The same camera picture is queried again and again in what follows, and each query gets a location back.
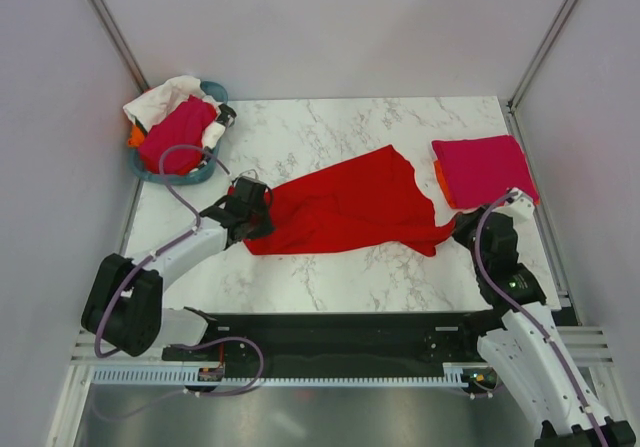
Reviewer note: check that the white and black garment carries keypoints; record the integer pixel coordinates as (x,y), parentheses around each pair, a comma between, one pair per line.
(215,130)

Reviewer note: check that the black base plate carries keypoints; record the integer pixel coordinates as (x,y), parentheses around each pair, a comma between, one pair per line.
(237,328)

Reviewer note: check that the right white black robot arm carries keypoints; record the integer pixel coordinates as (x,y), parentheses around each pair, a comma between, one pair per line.
(519,340)

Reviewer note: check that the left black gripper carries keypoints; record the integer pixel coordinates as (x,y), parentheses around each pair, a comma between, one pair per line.
(267,228)

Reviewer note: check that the orange shirt in basket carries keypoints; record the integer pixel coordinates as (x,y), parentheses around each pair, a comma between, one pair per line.
(137,136)

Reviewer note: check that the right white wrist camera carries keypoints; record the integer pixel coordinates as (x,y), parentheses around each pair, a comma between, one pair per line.
(519,206)

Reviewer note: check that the teal plastic laundry basket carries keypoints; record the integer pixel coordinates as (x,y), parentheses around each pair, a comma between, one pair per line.
(182,164)

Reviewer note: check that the aluminium front rail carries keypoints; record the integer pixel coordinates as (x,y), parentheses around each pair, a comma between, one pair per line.
(585,342)

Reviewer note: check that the red t shirt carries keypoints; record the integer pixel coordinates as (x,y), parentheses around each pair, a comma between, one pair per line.
(362,202)

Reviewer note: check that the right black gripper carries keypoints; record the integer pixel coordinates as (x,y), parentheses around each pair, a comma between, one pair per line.
(462,222)

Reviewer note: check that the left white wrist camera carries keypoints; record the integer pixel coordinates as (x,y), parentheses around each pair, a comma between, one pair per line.
(250,175)

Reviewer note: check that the white shirt in basket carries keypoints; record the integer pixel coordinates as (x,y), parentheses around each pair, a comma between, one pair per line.
(153,106)

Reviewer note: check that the aluminium frame post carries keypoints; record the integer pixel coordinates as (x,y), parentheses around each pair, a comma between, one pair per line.
(550,38)
(119,42)

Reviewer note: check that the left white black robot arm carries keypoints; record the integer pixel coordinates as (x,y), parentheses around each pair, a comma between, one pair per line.
(125,311)

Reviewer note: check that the right aluminium frame post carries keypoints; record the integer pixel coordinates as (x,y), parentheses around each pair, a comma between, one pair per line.
(550,38)

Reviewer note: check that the folded magenta t shirt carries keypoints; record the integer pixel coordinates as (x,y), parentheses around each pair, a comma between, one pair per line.
(489,168)

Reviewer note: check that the left aluminium frame post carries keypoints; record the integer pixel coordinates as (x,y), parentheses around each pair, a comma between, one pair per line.
(119,42)

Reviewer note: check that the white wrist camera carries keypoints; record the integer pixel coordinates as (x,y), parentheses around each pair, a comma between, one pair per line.
(519,206)
(250,175)

